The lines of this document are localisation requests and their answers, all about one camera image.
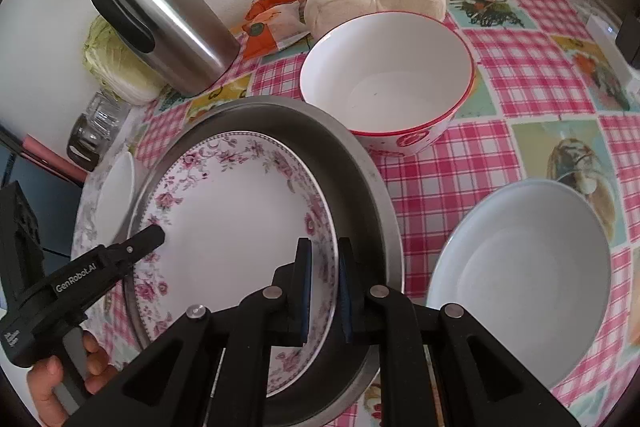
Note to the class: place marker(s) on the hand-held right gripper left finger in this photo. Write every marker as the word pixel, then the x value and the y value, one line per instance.
pixel 305 287

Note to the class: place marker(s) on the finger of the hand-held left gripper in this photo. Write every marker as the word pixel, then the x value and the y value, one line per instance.
pixel 135 247

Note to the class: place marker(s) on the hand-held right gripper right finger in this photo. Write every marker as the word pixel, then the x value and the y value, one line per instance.
pixel 346 292

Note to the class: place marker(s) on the white square plate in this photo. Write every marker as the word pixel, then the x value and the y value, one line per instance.
pixel 117 192

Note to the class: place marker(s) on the pink floral plate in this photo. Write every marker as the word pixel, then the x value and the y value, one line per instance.
pixel 235 227

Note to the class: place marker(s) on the stainless steel basin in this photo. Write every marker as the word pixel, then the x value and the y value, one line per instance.
pixel 350 187

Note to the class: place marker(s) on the small white bowl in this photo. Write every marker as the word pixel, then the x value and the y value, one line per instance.
pixel 520 267

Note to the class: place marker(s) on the strawberry print bowl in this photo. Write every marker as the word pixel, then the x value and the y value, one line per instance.
pixel 385 72

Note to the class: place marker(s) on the person's left hand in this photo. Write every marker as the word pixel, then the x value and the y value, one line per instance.
pixel 45 387

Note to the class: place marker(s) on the dark folding chair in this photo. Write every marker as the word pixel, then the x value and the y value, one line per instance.
pixel 45 202

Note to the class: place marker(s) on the glass jars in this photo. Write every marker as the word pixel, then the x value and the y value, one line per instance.
pixel 87 147

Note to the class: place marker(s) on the pink board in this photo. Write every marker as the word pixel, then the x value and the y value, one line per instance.
pixel 45 154

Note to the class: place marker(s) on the clear glass cup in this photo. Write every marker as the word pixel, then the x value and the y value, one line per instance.
pixel 105 112

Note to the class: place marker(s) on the napa cabbage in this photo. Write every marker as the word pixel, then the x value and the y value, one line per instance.
pixel 107 62

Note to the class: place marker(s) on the stainless steel thermos jug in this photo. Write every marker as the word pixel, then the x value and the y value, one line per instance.
pixel 175 22

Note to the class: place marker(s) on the orange white snack packet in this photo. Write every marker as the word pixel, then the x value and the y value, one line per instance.
pixel 275 29

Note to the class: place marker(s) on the white power strip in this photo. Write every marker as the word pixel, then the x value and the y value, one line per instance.
pixel 612 52

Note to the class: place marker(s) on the black charger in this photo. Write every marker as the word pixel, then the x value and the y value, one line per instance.
pixel 629 39

